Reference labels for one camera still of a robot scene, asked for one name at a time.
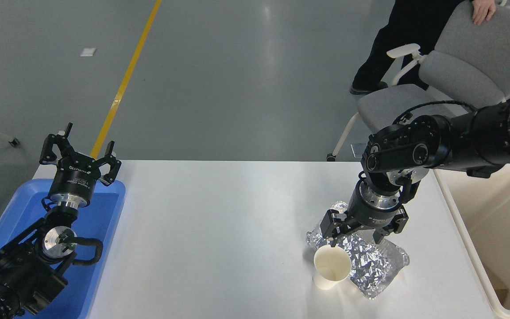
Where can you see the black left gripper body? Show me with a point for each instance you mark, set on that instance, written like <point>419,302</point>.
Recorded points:
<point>74,179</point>

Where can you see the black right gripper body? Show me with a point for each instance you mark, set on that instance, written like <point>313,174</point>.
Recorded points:
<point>370,217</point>

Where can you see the white paper cup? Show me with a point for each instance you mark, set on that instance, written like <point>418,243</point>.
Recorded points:
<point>331,266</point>

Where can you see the grey office chair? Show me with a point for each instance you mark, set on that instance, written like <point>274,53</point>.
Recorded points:
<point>476,57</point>

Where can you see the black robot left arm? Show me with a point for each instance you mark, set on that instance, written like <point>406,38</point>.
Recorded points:
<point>20,274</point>

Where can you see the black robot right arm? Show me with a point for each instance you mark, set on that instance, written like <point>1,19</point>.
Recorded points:
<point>467,137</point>

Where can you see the person's hand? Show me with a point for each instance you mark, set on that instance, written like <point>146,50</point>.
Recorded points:
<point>483,11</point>

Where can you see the blue plastic tray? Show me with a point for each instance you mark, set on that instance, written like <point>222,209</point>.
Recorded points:
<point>104,221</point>

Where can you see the silver foil tray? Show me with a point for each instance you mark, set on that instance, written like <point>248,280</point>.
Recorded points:
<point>370,270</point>

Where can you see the grey floor plate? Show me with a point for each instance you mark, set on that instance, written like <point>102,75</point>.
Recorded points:
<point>357,150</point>

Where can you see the large pale plastic bin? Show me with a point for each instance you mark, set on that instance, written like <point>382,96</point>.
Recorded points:
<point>498,221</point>

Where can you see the white paper scrap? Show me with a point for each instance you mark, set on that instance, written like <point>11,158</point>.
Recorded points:
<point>88,52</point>

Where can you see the person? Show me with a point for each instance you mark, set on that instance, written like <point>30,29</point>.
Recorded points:
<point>410,31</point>

